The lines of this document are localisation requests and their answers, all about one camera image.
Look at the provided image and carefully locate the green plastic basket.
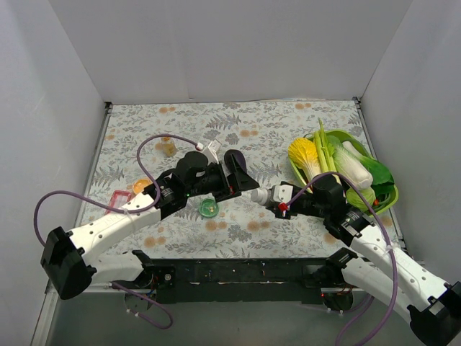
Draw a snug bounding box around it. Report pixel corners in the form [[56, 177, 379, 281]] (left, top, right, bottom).
[[289, 130, 398, 214]]

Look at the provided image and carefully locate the floral patterned table mat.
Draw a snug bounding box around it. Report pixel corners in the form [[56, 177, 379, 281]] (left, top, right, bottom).
[[86, 100, 368, 259]]

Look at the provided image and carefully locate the round green cabbage toy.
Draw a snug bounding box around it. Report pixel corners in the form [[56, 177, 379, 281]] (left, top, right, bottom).
[[345, 187, 377, 213]]

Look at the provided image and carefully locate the amber pill bottle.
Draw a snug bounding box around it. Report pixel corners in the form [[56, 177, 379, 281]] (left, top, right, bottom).
[[160, 136, 177, 157]]

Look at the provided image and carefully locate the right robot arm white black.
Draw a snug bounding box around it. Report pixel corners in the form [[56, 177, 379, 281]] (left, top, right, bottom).
[[268, 174, 460, 345]]

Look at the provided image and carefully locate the orange round pill container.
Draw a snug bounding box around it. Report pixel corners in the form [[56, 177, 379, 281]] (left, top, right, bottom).
[[132, 178, 152, 195]]

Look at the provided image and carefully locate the green leafy vegetable toy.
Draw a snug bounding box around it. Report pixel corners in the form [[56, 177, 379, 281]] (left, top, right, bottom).
[[359, 156, 395, 197]]

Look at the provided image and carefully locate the green celery stalk toy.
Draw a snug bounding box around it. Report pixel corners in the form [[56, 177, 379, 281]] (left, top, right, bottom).
[[313, 119, 340, 172]]

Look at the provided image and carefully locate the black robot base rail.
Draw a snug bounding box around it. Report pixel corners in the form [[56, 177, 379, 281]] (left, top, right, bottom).
[[119, 258, 359, 311]]

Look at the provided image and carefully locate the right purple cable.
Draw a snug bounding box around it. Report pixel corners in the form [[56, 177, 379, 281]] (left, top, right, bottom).
[[279, 171, 399, 346]]

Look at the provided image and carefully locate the yellow napa cabbage toy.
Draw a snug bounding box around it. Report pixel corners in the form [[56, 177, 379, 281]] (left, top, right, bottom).
[[288, 138, 323, 182]]

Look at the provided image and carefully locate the aluminium frame rail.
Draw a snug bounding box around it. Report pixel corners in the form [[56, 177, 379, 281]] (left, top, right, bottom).
[[30, 281, 115, 346]]

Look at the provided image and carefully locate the green round pill container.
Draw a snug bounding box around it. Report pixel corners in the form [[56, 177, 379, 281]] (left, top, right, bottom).
[[198, 198, 219, 218]]

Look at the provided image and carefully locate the white vitamin B bottle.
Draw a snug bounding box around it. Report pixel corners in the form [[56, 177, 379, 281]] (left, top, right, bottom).
[[251, 188, 274, 207]]

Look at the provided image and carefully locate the purple eggplant toy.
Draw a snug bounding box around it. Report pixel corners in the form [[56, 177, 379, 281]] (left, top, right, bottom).
[[224, 149, 247, 172]]

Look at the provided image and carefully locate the purple cable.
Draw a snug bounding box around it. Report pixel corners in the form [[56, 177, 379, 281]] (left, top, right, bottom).
[[33, 133, 205, 329], [279, 171, 399, 346]]

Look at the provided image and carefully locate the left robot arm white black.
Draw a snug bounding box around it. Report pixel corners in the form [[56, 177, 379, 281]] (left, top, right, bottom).
[[40, 150, 259, 300]]

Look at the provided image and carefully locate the white daikon radish toy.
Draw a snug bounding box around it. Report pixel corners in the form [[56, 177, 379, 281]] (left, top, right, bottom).
[[339, 141, 373, 190]]

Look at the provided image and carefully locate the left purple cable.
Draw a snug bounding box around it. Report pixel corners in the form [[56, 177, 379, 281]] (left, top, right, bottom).
[[33, 133, 205, 329]]

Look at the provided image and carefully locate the pink rectangular pill box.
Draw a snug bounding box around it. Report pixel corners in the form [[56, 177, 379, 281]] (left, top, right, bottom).
[[109, 190, 132, 209]]

